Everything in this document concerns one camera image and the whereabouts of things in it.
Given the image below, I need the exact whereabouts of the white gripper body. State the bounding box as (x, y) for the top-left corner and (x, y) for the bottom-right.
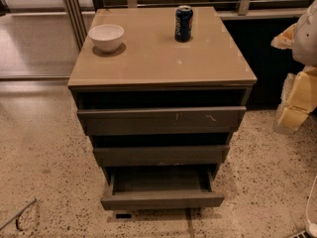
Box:
(273, 65), (317, 134)

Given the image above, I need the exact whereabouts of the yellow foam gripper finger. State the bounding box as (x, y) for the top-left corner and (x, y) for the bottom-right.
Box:
(270, 23), (296, 50)

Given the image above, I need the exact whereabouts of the grey drawer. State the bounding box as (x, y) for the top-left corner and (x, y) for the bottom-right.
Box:
(77, 106), (246, 136)
(101, 166), (224, 210)
(93, 145), (229, 167)

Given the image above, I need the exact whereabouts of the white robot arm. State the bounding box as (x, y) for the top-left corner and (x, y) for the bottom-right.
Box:
(270, 0), (317, 134)

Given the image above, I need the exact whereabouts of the grey drawer cabinet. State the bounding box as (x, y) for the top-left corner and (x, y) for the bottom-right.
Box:
(67, 6), (258, 213)

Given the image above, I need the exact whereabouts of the blue Pepsi can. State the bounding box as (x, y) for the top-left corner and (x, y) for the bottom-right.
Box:
(174, 5), (193, 42)

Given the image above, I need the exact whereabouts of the white ceramic bowl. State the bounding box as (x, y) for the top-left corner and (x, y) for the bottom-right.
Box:
(88, 24), (125, 53)

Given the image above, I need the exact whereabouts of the black floor slot cover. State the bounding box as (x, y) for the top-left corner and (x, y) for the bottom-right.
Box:
(116, 213), (132, 219)

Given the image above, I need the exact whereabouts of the metal rod on floor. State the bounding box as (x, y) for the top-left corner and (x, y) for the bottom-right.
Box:
(0, 198), (37, 231)

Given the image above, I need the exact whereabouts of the white cable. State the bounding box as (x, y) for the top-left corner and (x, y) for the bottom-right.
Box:
(304, 176), (317, 238)

